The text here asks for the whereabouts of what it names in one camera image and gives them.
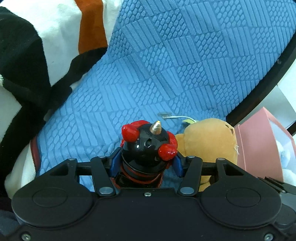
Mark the red black horned toy figure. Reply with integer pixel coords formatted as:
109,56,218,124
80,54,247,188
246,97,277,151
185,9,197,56
114,120,178,188

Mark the white blue duck plush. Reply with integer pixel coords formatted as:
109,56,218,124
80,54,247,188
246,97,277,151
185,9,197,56
276,140,295,186

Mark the blue textured mattress pad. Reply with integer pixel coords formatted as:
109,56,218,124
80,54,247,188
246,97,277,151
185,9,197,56
37,1,295,175

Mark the red black white striped blanket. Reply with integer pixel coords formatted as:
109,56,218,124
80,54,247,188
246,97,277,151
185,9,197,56
1,1,122,210

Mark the pink cardboard box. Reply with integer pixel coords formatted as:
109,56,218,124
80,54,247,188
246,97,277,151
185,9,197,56
235,108,295,181

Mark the brown bear plush blue shirt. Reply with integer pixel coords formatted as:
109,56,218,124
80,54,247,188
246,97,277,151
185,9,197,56
175,117,239,192

